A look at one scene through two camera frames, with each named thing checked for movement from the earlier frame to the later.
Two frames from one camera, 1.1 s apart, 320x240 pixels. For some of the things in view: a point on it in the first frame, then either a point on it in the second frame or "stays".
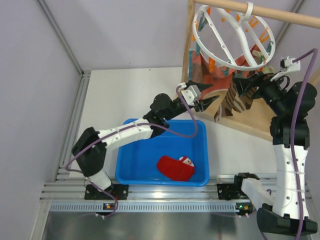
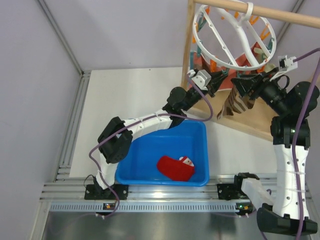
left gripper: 204,103 to 214,84
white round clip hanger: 235,39 stays
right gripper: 244,84 stays
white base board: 115,96 stays
